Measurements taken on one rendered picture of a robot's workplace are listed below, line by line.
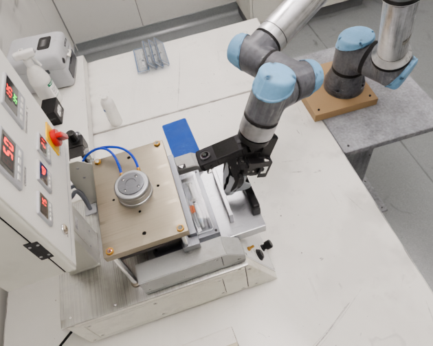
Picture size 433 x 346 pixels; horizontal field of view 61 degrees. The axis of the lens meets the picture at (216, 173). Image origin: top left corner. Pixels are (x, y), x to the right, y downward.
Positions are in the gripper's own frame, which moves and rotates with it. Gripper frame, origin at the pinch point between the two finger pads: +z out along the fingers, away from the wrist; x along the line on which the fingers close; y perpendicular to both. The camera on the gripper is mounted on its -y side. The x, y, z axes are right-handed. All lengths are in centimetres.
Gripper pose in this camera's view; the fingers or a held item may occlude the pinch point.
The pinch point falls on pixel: (225, 191)
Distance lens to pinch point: 93.2
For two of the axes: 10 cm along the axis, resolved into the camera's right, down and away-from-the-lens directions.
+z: -2.1, 6.6, 7.2
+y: 9.3, -0.9, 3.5
